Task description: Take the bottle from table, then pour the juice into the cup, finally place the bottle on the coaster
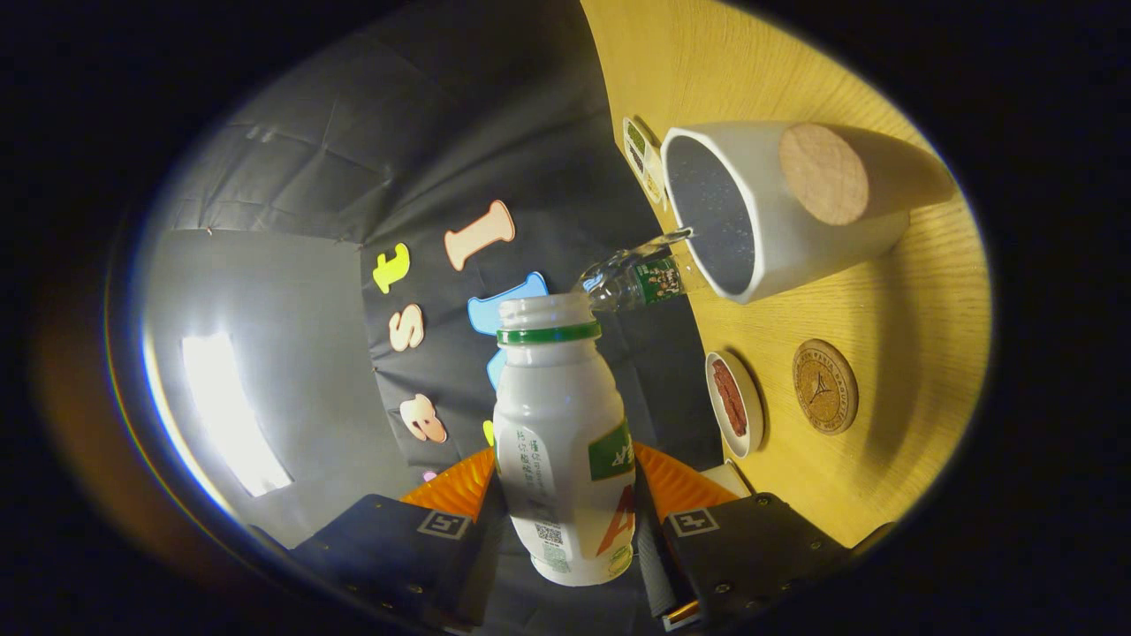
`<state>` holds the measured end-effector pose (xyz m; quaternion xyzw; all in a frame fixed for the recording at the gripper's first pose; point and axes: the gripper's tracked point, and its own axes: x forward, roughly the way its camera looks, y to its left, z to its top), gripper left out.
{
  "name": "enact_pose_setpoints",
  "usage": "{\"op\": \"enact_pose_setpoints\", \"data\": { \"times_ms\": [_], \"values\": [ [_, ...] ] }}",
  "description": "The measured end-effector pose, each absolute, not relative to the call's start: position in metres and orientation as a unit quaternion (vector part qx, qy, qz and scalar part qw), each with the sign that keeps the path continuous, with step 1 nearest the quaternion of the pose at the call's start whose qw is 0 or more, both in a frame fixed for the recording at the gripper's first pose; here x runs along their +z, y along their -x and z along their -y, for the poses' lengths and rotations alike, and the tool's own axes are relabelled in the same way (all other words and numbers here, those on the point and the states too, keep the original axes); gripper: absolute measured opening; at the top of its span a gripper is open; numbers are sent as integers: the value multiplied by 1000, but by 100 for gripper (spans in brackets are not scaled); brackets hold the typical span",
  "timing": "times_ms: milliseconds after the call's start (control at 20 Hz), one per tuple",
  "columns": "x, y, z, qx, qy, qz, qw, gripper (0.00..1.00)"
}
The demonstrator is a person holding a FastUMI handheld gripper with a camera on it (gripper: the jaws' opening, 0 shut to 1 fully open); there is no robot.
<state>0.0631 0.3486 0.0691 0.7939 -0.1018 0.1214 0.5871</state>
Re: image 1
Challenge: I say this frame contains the wooden table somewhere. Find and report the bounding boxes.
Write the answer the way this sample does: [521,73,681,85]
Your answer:
[579,0,992,549]

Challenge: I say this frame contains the round cork coaster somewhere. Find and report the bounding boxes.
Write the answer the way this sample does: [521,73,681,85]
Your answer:
[792,339,860,435]

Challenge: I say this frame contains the white toaster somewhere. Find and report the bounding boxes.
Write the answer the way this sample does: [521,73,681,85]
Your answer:
[702,459,754,500]

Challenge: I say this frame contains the white oval plate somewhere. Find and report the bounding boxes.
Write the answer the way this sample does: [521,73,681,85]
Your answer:
[705,351,765,458]

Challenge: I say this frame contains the white juice bottle green label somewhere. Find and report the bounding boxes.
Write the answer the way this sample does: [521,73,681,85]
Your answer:
[491,293,637,587]

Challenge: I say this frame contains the black backdrop cloth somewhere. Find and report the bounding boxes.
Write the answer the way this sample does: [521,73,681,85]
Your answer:
[146,0,734,632]

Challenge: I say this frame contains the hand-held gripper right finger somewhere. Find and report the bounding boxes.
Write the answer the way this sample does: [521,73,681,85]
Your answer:
[632,442,854,632]

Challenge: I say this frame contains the white cup wooden handle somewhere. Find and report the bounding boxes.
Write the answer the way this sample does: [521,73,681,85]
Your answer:
[661,121,957,306]

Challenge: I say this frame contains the red sausage slices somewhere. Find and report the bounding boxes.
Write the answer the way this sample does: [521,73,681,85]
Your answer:
[712,359,748,437]

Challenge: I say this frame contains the white divided tray with beans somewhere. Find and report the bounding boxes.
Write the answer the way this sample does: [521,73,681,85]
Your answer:
[622,117,665,206]

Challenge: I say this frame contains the clear plastic water bottle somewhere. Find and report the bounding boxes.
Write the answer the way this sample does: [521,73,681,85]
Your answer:
[574,228,708,312]

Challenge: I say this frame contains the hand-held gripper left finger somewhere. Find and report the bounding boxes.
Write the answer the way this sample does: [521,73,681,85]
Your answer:
[292,446,509,630]

